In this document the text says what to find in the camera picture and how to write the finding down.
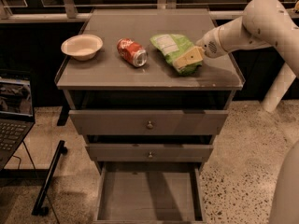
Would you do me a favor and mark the bottom grey open drawer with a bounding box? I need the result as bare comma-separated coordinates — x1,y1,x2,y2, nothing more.
93,163,207,224

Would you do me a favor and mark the green rice chip bag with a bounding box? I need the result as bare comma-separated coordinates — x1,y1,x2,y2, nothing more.
150,34,202,77

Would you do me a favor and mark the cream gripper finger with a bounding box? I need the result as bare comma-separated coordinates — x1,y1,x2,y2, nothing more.
173,46,204,69

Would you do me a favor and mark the middle grey drawer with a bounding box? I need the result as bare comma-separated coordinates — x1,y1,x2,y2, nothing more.
86,144,213,162

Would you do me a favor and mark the red soda can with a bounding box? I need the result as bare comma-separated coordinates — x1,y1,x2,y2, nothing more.
117,38,147,67

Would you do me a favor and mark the black stand leg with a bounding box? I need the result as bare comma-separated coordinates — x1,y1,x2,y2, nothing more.
32,140,67,217

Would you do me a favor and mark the white paper bowl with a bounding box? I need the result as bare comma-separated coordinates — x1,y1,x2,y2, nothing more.
61,35,103,61

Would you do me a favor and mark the metal window railing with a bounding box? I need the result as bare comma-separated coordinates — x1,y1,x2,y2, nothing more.
0,0,299,24

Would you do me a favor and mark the black laptop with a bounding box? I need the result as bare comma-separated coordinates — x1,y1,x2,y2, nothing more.
0,74,35,170

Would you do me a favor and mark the white diagonal pillar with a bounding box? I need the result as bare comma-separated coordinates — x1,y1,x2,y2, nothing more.
261,63,296,112

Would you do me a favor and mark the grey drawer cabinet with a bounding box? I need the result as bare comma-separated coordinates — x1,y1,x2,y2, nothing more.
54,8,246,224

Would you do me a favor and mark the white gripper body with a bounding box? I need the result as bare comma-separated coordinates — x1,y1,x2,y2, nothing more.
196,27,226,58

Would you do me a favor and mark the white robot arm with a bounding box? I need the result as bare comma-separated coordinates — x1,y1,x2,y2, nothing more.
196,0,299,224

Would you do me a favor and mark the top grey drawer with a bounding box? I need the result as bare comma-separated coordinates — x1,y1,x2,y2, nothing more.
69,110,228,135

